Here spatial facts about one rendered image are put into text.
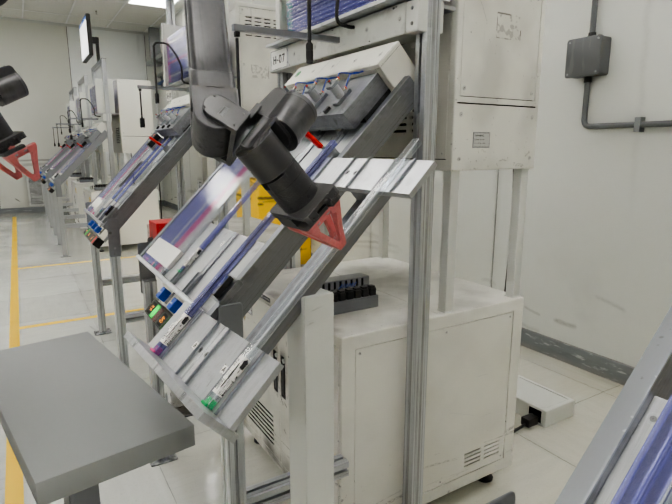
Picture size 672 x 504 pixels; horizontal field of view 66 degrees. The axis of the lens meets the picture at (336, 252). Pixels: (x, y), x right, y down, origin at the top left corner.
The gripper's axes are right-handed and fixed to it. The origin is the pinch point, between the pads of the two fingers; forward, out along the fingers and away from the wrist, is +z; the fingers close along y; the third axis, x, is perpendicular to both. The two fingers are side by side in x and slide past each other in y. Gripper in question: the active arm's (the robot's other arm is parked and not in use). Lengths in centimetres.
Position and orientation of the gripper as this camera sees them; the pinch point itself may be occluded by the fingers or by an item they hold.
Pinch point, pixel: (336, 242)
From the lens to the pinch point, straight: 76.2
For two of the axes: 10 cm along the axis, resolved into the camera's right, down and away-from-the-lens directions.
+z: 5.5, 6.5, 5.2
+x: -6.1, 7.4, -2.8
